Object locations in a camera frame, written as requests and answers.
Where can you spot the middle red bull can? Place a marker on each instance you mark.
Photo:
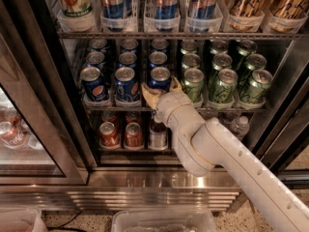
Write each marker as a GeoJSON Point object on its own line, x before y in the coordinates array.
{"type": "Point", "coordinates": [165, 9]}

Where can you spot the back middle green can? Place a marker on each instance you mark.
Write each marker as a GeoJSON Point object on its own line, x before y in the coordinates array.
{"type": "Point", "coordinates": [218, 46]}

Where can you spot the clear plastic bin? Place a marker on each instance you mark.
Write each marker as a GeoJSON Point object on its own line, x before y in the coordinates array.
{"type": "Point", "coordinates": [176, 219]}
{"type": "Point", "coordinates": [21, 220]}

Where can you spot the back right green can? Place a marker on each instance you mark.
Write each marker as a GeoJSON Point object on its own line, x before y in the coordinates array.
{"type": "Point", "coordinates": [244, 48]}

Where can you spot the red soda can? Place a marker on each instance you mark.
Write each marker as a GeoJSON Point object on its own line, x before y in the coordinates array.
{"type": "Point", "coordinates": [109, 134]}
{"type": "Point", "coordinates": [133, 117]}
{"type": "Point", "coordinates": [110, 116]}
{"type": "Point", "coordinates": [133, 135]}

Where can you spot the wire shelf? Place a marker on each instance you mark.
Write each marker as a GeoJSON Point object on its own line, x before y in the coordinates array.
{"type": "Point", "coordinates": [184, 36]}
{"type": "Point", "coordinates": [147, 109]}

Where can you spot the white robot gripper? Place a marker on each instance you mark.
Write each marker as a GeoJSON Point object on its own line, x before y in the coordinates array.
{"type": "Point", "coordinates": [168, 104]}

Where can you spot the back right red soda can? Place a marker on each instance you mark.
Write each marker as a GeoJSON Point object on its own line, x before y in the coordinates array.
{"type": "Point", "coordinates": [133, 117]}

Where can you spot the front middle green can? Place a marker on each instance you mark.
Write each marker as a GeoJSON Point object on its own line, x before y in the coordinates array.
{"type": "Point", "coordinates": [223, 86]}

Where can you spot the top wire shelf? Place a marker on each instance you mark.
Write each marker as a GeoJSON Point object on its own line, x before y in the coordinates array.
{"type": "Point", "coordinates": [184, 36]}

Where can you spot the second row middle green can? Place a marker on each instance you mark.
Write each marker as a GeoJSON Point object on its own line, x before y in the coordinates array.
{"type": "Point", "coordinates": [220, 61]}

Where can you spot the left gold can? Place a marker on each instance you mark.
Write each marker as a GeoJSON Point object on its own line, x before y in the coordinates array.
{"type": "Point", "coordinates": [246, 8]}

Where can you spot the second row left green can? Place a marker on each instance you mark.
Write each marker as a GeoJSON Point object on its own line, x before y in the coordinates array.
{"type": "Point", "coordinates": [191, 60]}

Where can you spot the glass fridge door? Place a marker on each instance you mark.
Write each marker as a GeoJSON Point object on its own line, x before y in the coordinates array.
{"type": "Point", "coordinates": [47, 154]}

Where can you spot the gold can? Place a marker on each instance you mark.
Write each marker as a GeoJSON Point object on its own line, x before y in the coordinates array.
{"type": "Point", "coordinates": [246, 8]}
{"type": "Point", "coordinates": [289, 9]}

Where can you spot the second row right pepsi can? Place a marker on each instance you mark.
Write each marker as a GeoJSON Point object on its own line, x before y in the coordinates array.
{"type": "Point", "coordinates": [157, 59]}

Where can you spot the middle wire shelf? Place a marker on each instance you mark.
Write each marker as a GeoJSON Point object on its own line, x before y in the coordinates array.
{"type": "Point", "coordinates": [147, 109]}

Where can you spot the front left green can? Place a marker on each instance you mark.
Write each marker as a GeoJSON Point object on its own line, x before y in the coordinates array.
{"type": "Point", "coordinates": [193, 83]}

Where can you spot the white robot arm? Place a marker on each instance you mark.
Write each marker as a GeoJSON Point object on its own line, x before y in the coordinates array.
{"type": "Point", "coordinates": [202, 144]}

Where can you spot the second row middle pepsi can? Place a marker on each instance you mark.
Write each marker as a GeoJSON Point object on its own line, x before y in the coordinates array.
{"type": "Point", "coordinates": [127, 59]}

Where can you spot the second row green can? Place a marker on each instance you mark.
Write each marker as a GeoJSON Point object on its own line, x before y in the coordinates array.
{"type": "Point", "coordinates": [191, 60]}
{"type": "Point", "coordinates": [220, 61]}
{"type": "Point", "coordinates": [252, 63]}

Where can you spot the second row pepsi can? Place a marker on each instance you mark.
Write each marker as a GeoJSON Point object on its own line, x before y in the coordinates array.
{"type": "Point", "coordinates": [157, 59]}
{"type": "Point", "coordinates": [127, 59]}
{"type": "Point", "coordinates": [95, 59]}

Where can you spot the front left red soda can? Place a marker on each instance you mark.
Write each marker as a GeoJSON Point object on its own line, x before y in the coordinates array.
{"type": "Point", "coordinates": [109, 134]}

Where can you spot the right gold can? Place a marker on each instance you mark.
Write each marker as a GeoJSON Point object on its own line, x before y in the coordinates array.
{"type": "Point", "coordinates": [289, 9]}

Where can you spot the front right red soda can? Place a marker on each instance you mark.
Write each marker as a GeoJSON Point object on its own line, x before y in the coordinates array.
{"type": "Point", "coordinates": [133, 135]}

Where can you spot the front right green can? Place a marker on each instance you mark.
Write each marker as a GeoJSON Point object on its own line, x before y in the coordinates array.
{"type": "Point", "coordinates": [256, 87]}

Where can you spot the back left green can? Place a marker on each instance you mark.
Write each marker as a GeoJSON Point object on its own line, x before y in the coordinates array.
{"type": "Point", "coordinates": [189, 46]}

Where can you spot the back left red soda can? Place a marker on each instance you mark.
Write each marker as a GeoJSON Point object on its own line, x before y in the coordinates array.
{"type": "Point", "coordinates": [110, 116]}

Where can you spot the second row right green can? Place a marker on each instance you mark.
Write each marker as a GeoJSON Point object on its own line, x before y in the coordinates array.
{"type": "Point", "coordinates": [252, 63]}

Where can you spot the left red bull can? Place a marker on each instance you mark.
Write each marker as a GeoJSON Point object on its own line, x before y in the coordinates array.
{"type": "Point", "coordinates": [117, 9]}

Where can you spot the right red bull can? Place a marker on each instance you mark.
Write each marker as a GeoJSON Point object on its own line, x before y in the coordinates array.
{"type": "Point", "coordinates": [201, 9]}

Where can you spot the right water bottle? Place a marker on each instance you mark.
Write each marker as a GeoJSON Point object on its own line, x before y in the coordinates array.
{"type": "Point", "coordinates": [240, 127]}

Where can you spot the second row left pepsi can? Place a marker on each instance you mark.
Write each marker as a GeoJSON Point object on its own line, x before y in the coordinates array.
{"type": "Point", "coordinates": [95, 59]}

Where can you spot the red bull can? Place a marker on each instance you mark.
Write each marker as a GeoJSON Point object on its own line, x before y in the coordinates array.
{"type": "Point", "coordinates": [201, 9]}
{"type": "Point", "coordinates": [117, 9]}
{"type": "Point", "coordinates": [165, 9]}

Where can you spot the left clear plastic bin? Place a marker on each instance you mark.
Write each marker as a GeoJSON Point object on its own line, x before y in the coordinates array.
{"type": "Point", "coordinates": [21, 220]}

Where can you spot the brown drink bottle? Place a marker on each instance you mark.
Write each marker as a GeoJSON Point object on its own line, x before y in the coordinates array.
{"type": "Point", "coordinates": [157, 136]}

